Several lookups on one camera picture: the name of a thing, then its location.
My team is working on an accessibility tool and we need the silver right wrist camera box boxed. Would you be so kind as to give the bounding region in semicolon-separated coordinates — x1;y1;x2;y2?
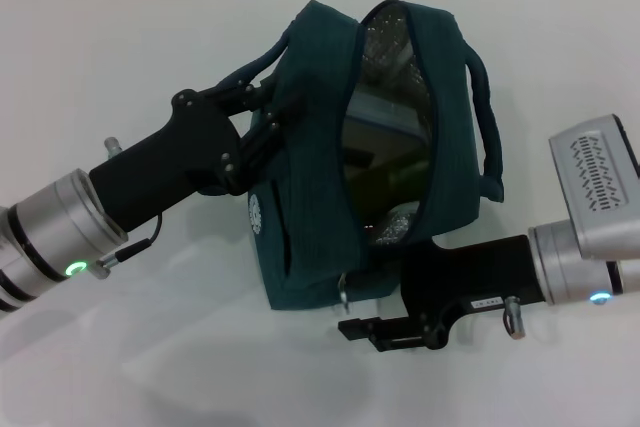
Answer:
548;114;640;261

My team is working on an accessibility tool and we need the metal zipper pull ring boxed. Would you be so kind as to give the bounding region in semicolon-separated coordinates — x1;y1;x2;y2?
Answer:
335;271;354;318

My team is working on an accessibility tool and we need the teal fabric lunch bag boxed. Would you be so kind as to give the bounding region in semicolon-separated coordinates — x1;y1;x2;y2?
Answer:
199;0;505;312

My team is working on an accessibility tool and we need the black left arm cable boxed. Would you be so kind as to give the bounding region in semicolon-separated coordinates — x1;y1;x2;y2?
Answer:
89;214;164;281

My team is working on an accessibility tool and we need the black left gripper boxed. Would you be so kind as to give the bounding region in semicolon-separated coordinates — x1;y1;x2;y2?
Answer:
88;79;301;236

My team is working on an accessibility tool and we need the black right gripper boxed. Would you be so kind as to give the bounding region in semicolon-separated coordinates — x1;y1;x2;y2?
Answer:
337;235;546;352

